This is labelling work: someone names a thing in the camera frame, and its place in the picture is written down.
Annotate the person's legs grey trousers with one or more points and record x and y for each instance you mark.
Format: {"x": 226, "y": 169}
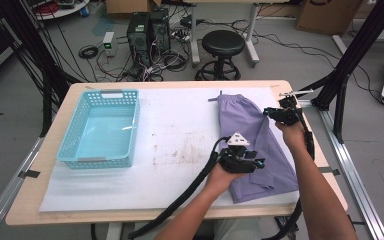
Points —
{"x": 236, "y": 230}

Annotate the white foam mat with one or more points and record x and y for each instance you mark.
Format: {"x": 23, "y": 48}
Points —
{"x": 180, "y": 110}

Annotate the black round stool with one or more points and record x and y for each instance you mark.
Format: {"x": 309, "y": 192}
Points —
{"x": 223, "y": 43}

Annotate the white round table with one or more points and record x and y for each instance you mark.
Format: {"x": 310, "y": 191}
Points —
{"x": 63, "y": 11}

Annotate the aluminium rail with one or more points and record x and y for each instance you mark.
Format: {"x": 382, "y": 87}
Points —
{"x": 6, "y": 196}
{"x": 346, "y": 166}

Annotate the purple shorts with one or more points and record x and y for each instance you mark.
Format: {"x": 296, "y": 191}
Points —
{"x": 246, "y": 116}

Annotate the small cardboard box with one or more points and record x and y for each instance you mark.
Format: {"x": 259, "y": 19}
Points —
{"x": 126, "y": 6}

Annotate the black computer tower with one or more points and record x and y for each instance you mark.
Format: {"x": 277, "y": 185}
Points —
{"x": 160, "y": 30}
{"x": 138, "y": 36}

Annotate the small white box green light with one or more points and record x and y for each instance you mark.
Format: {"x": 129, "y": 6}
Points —
{"x": 108, "y": 43}

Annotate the white desk frame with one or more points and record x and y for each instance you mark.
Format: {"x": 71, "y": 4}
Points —
{"x": 195, "y": 40}

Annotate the person's left hand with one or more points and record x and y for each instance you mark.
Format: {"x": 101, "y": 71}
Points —
{"x": 221, "y": 178}

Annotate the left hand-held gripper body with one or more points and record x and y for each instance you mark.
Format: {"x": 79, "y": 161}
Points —
{"x": 235, "y": 160}

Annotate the black tape piece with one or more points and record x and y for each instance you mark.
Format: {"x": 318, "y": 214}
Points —
{"x": 30, "y": 174}
{"x": 333, "y": 171}

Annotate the person's right hand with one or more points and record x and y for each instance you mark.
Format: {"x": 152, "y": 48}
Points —
{"x": 291, "y": 135}

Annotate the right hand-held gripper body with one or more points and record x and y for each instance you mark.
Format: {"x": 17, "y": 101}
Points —
{"x": 290, "y": 110}

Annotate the black foot pedal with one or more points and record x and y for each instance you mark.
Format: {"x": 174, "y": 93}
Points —
{"x": 281, "y": 220}

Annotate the light blue plastic basket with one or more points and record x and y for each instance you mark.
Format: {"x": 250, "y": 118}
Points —
{"x": 106, "y": 133}

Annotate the large cardboard box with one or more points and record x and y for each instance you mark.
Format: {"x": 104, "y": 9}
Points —
{"x": 326, "y": 16}

